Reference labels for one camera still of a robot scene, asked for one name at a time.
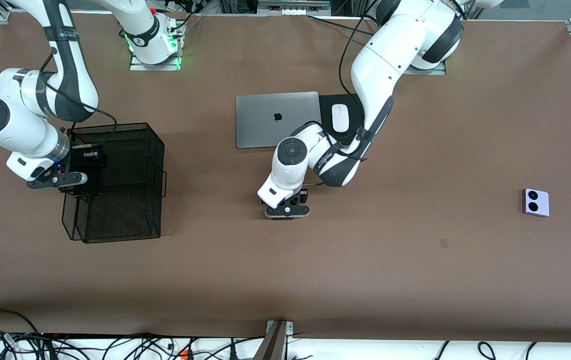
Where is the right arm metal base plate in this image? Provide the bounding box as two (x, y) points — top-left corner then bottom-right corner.
(129, 30), (182, 72)

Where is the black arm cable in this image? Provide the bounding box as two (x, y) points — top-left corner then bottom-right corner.
(40, 52), (118, 148)
(310, 0), (391, 186)

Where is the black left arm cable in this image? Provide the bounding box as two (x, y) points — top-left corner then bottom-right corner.
(310, 0), (391, 186)

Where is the silver closed laptop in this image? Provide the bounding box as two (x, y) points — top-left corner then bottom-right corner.
(235, 91), (324, 150)

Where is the black mouse pad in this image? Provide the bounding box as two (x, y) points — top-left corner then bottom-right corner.
(318, 93), (366, 146)

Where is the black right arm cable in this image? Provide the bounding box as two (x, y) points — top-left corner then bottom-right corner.
(40, 52), (118, 148)

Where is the grey metal power strip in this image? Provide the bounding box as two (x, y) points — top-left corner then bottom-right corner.
(257, 0), (332, 17)

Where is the black mesh two-tier organizer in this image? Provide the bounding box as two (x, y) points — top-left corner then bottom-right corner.
(60, 122), (168, 245)

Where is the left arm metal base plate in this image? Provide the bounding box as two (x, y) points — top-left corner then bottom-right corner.
(404, 60), (447, 76)

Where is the long black table cable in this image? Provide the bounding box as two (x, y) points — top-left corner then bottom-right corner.
(307, 14), (366, 35)

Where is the lavender flip phone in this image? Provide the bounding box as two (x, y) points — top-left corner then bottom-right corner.
(522, 188), (551, 218)

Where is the black base cable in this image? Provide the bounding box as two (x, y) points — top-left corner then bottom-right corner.
(168, 10), (207, 40)

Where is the aluminium camera post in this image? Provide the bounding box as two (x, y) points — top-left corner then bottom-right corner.
(253, 319), (295, 360)

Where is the white computer mouse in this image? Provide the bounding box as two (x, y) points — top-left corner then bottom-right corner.
(331, 103), (350, 134)

